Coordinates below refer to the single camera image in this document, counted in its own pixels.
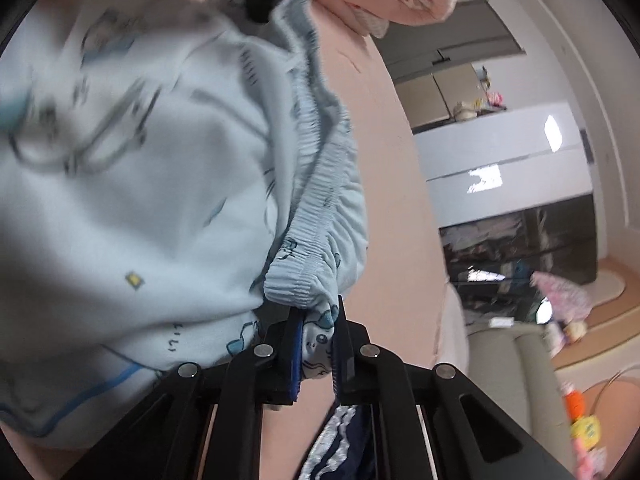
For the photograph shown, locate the light blue cartoon pajama garment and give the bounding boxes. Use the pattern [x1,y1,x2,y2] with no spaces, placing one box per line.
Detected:
[1,0,368,448]

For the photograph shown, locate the grey-green padded headboard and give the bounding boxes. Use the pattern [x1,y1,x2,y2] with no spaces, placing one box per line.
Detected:
[466,323,576,471]

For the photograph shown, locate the far pink-grey pillow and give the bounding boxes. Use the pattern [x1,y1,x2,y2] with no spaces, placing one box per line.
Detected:
[435,284,470,373]

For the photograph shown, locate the orange carrot plush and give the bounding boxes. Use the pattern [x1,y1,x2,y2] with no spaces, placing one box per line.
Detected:
[563,390,586,422]

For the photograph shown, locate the yellow SpongeBob plush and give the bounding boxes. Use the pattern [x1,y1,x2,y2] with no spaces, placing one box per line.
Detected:
[570,415,601,451]

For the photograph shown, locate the navy striped shorts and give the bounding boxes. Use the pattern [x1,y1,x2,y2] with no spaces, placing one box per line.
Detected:
[296,404,375,480]

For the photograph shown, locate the pink bed sheet mattress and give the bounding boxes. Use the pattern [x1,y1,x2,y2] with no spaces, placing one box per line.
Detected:
[1,0,447,479]

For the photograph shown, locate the dark glass wardrobe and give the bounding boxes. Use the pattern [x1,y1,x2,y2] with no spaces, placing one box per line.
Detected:
[439,194,598,323]

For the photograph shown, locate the beige cabinet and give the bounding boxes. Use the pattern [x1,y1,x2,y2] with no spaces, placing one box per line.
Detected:
[395,64,486,130]

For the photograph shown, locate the grey room door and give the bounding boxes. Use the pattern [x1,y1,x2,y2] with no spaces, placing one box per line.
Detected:
[374,0,524,82]

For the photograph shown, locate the white glossy wardrobe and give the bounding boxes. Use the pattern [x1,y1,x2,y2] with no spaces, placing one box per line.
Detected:
[414,102,592,228]

